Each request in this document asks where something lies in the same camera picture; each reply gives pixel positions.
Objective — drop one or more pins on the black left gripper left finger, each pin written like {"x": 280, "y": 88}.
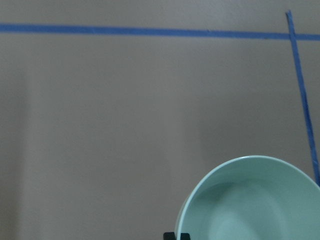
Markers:
{"x": 168, "y": 236}

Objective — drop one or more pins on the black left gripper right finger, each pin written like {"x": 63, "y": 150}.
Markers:
{"x": 185, "y": 236}

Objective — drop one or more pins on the light green bowl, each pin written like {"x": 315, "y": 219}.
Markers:
{"x": 252, "y": 198}

